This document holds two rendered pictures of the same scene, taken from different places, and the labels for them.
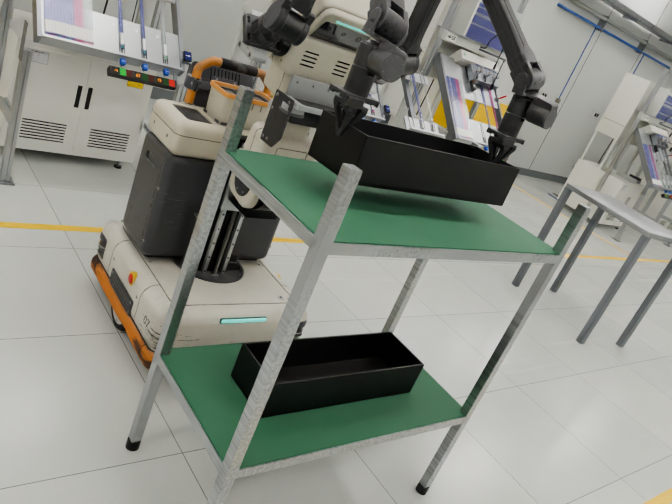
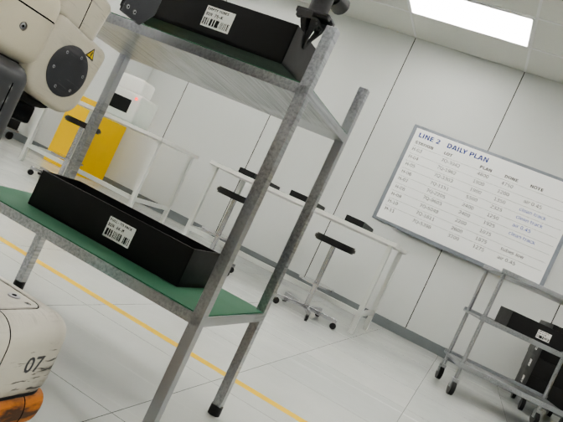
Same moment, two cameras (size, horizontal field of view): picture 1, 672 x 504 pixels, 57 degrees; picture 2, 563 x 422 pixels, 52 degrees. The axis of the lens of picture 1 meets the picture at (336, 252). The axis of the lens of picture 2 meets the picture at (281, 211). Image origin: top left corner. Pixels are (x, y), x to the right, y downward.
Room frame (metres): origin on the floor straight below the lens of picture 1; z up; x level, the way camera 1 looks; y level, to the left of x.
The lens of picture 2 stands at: (1.91, 1.61, 0.65)
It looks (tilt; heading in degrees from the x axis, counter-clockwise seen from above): 0 degrees down; 245
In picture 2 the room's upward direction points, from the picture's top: 25 degrees clockwise
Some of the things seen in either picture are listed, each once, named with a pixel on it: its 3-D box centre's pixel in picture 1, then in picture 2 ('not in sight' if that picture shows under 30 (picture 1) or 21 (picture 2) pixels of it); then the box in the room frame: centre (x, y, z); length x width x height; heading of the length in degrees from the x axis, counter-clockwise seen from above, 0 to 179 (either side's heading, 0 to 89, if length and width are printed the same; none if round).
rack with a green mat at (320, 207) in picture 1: (351, 329); (143, 184); (1.56, -0.13, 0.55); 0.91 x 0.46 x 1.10; 135
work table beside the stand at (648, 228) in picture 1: (595, 265); not in sight; (4.02, -1.62, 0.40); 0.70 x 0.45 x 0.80; 34
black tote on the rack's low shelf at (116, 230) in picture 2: (333, 369); (122, 228); (1.56, -0.13, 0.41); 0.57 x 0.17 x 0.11; 135
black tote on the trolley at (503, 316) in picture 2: not in sight; (529, 329); (-1.59, -1.30, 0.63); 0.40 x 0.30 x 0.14; 149
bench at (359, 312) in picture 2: not in sight; (291, 246); (-0.45, -2.99, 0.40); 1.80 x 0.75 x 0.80; 135
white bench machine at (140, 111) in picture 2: not in sight; (131, 100); (1.13, -4.59, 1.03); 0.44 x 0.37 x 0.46; 141
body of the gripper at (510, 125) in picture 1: (509, 127); not in sight; (1.76, -0.31, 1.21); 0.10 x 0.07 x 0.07; 135
